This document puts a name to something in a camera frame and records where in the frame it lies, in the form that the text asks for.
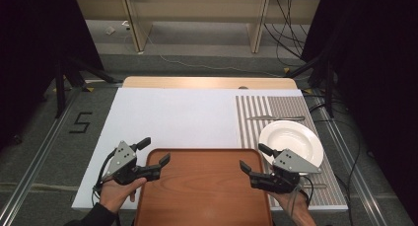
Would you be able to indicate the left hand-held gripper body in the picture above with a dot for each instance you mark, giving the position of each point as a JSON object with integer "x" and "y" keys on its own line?
{"x": 123, "y": 160}

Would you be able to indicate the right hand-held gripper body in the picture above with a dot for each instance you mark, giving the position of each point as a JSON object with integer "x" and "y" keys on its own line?
{"x": 289, "y": 163}

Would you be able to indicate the person's left hand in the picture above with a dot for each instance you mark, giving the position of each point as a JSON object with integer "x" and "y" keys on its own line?
{"x": 115, "y": 193}

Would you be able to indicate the person's right hand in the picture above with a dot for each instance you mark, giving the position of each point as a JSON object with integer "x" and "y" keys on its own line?
{"x": 294, "y": 201}

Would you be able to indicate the white plate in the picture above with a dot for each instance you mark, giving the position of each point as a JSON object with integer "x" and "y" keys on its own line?
{"x": 291, "y": 137}

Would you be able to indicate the silver table knife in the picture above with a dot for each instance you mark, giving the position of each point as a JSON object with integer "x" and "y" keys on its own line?
{"x": 263, "y": 117}

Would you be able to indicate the white table sheet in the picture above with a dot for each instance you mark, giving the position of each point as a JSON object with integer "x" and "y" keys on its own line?
{"x": 171, "y": 120}

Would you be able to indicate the brown wooden tray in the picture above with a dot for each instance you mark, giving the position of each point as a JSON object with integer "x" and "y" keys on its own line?
{"x": 203, "y": 189}

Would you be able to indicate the grey striped placemat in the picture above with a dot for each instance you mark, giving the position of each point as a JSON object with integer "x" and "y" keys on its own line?
{"x": 286, "y": 104}

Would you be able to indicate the wooden table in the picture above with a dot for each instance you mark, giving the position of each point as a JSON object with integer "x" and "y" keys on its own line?
{"x": 197, "y": 83}

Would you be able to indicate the black metal stand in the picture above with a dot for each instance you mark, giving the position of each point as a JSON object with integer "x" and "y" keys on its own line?
{"x": 329, "y": 88}
{"x": 60, "y": 88}

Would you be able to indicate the light wooden shelf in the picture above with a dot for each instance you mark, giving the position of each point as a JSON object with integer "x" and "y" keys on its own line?
{"x": 138, "y": 28}

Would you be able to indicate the white power adapter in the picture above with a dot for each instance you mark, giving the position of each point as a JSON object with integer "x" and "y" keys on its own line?
{"x": 110, "y": 30}

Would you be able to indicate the black curtain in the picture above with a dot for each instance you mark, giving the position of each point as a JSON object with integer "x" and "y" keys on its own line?
{"x": 378, "y": 71}
{"x": 29, "y": 38}

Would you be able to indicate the aluminium floor rail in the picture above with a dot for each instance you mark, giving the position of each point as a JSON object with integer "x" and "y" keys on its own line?
{"x": 355, "y": 173}
{"x": 36, "y": 160}

